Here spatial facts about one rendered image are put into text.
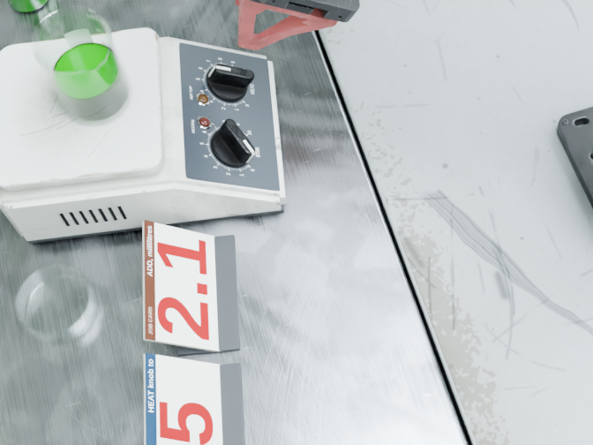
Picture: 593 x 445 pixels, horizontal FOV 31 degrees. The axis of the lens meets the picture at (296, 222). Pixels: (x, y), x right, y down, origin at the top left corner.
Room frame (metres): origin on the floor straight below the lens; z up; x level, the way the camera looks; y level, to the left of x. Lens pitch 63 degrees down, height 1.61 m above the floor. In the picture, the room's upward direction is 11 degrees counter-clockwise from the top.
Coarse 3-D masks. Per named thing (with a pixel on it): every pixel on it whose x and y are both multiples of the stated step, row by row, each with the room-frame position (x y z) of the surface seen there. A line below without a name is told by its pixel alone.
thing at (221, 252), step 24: (144, 240) 0.35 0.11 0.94; (216, 240) 0.36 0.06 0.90; (144, 264) 0.33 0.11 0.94; (216, 264) 0.34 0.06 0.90; (144, 288) 0.31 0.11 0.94; (216, 288) 0.32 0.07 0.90; (144, 312) 0.30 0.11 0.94; (216, 312) 0.30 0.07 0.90; (144, 336) 0.28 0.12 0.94; (216, 336) 0.28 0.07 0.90
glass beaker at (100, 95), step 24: (48, 24) 0.46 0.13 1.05; (72, 24) 0.47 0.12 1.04; (96, 24) 0.46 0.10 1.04; (48, 48) 0.46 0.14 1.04; (48, 72) 0.43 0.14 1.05; (72, 72) 0.42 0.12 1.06; (96, 72) 0.42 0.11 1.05; (120, 72) 0.44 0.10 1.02; (72, 96) 0.42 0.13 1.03; (96, 96) 0.42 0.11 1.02; (120, 96) 0.43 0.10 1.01; (96, 120) 0.42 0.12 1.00
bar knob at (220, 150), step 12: (228, 120) 0.42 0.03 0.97; (216, 132) 0.41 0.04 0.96; (228, 132) 0.41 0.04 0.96; (240, 132) 0.41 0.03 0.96; (216, 144) 0.40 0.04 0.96; (228, 144) 0.40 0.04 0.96; (240, 144) 0.40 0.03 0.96; (216, 156) 0.40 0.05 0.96; (228, 156) 0.40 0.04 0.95; (240, 156) 0.39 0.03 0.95; (252, 156) 0.39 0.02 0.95
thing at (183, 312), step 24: (168, 240) 0.35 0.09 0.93; (192, 240) 0.35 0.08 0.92; (168, 264) 0.33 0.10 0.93; (192, 264) 0.33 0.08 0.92; (168, 288) 0.31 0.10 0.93; (192, 288) 0.32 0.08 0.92; (168, 312) 0.30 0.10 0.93; (192, 312) 0.30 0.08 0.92; (168, 336) 0.28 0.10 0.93; (192, 336) 0.28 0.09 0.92
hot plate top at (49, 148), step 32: (128, 32) 0.49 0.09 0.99; (0, 64) 0.49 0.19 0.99; (32, 64) 0.48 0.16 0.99; (128, 64) 0.47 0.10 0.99; (160, 64) 0.46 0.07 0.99; (0, 96) 0.46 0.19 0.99; (32, 96) 0.46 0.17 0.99; (160, 96) 0.43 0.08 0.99; (0, 128) 0.43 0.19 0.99; (32, 128) 0.43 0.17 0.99; (64, 128) 0.42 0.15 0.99; (96, 128) 0.42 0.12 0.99; (128, 128) 0.41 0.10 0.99; (160, 128) 0.41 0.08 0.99; (0, 160) 0.41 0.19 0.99; (32, 160) 0.40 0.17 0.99; (64, 160) 0.40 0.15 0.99; (96, 160) 0.39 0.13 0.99; (128, 160) 0.39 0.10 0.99; (160, 160) 0.38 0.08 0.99
